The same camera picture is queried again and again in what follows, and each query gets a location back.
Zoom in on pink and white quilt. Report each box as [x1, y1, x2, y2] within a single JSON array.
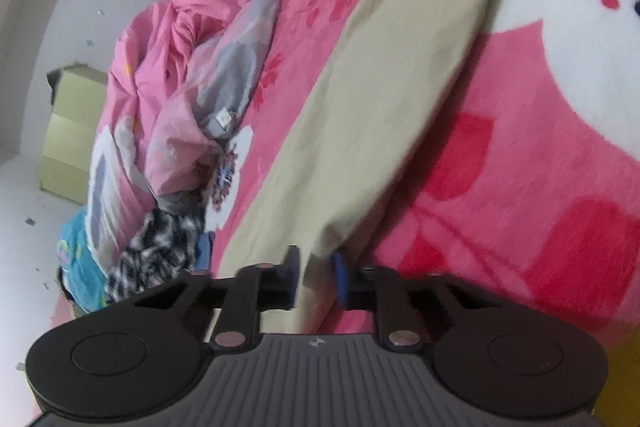
[[85, 0, 293, 268]]

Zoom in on khaki pants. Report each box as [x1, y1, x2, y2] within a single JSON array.
[[215, 0, 503, 335]]

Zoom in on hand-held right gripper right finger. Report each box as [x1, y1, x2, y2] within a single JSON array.
[[330, 252, 501, 353]]

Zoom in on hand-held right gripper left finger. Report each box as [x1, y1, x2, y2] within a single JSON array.
[[132, 246, 303, 353]]

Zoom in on pale yellow wardrobe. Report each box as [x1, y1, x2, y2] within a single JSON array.
[[37, 64, 108, 202]]

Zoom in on teal printed blanket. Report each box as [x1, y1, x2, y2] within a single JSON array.
[[55, 209, 113, 315]]

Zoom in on plaid shirt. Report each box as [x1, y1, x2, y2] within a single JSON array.
[[104, 209, 208, 305]]

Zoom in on pink floral blanket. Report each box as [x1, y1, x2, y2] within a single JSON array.
[[50, 0, 640, 358]]

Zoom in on blue denim garment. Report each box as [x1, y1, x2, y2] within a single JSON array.
[[192, 232, 213, 270]]

